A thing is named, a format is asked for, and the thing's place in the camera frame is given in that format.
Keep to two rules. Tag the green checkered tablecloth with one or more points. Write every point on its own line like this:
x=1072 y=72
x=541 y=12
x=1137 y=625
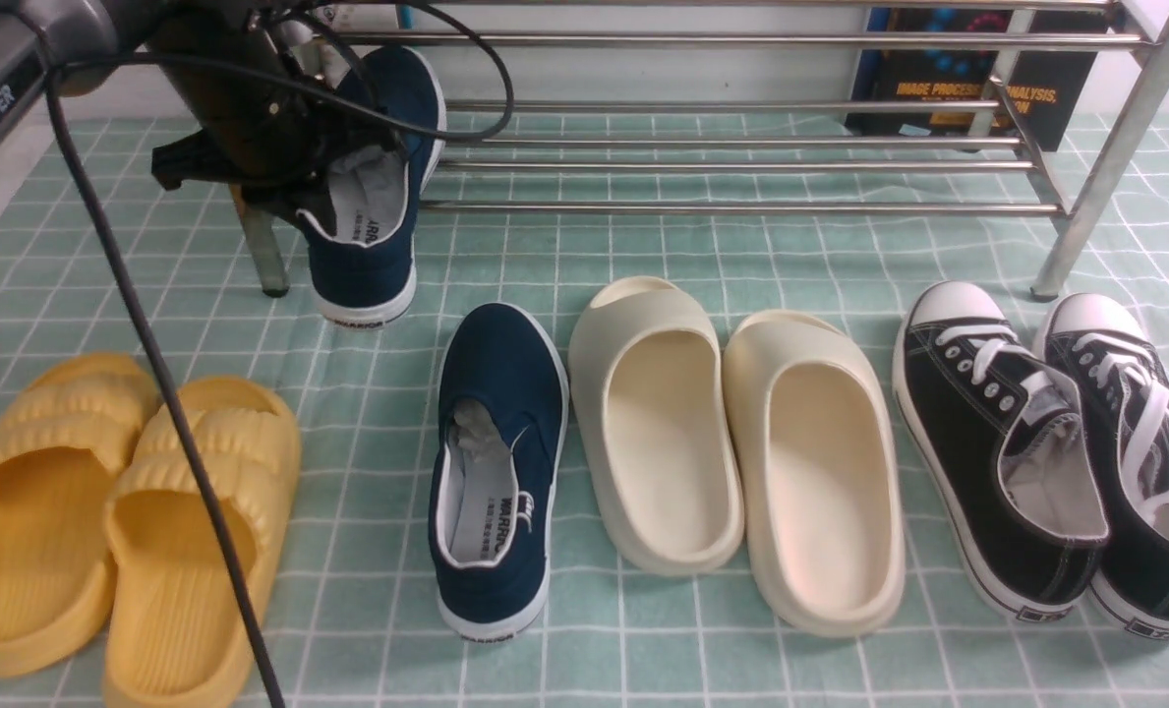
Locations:
x=354 y=619

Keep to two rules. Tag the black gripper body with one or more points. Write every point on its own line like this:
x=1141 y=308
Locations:
x=268 y=128

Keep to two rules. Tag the black image processing book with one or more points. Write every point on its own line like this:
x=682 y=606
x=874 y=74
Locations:
x=1044 y=86

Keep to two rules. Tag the left black canvas sneaker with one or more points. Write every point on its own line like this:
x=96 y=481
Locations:
x=1003 y=436

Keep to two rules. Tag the yellow slide sandal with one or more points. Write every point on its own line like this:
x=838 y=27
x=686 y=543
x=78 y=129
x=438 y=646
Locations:
x=64 y=440
x=176 y=638

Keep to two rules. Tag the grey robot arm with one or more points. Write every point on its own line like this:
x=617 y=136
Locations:
x=74 y=46

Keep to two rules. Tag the right cream foam slipper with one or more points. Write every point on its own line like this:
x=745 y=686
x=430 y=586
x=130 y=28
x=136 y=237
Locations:
x=815 y=449

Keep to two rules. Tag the left yellow slide sandal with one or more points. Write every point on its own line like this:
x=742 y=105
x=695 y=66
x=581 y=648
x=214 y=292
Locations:
x=64 y=440

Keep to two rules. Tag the cream foam slipper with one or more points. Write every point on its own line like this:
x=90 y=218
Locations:
x=815 y=449
x=645 y=368

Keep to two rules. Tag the steel shoe rack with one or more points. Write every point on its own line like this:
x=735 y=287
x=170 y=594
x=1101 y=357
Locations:
x=533 y=68

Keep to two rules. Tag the navy slip-on shoe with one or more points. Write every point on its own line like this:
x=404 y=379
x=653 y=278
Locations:
x=503 y=409
x=360 y=233

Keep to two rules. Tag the right yellow slide sandal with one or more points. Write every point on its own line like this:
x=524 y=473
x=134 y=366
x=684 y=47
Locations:
x=176 y=638

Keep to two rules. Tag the right black canvas sneaker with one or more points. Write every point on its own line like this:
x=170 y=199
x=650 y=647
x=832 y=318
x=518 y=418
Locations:
x=1124 y=393

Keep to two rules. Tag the black canvas sneaker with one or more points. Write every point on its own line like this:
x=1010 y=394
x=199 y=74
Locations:
x=1124 y=393
x=1003 y=436

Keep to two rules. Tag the left cream foam slipper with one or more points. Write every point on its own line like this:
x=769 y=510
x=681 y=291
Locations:
x=645 y=368

